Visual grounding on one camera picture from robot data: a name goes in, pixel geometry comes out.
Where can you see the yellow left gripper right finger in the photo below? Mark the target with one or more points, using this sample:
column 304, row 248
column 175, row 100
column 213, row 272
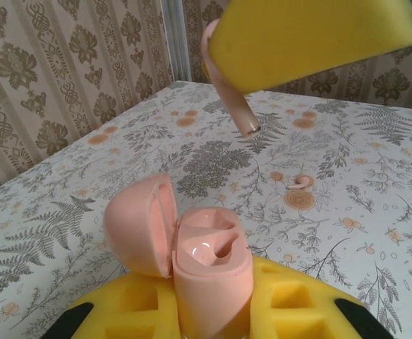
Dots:
column 297, row 310

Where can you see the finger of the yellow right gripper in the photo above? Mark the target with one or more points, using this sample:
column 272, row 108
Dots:
column 315, row 39

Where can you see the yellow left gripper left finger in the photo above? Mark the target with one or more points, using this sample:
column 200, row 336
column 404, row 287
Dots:
column 121, row 310

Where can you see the pink earbud charging case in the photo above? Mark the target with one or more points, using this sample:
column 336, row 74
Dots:
column 213, row 293

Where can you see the aluminium corner post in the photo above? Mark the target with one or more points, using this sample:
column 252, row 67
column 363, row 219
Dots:
column 177, row 39

